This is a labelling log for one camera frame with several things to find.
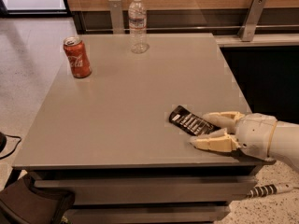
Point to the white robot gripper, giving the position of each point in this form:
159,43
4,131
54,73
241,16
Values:
256,132

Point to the black rxbar chocolate wrapper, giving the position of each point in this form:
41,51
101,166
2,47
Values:
190,123

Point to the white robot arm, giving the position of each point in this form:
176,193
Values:
285,144

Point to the clear plastic water bottle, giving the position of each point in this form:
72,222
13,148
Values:
137,17

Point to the upper grey drawer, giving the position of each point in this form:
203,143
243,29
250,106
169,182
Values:
154,189

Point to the grey drawer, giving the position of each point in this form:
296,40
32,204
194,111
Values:
154,189
149,215

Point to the lower grey drawer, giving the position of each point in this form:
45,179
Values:
149,215

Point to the red coca-cola can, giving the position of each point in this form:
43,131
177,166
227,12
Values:
75,51

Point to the black chair seat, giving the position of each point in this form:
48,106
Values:
23,203

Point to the right metal bracket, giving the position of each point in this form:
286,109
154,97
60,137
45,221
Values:
248,28

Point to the metal bracket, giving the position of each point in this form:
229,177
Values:
116,15
248,28

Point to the horizontal metal rail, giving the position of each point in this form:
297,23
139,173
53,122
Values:
259,29

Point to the left metal bracket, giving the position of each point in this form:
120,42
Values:
116,15

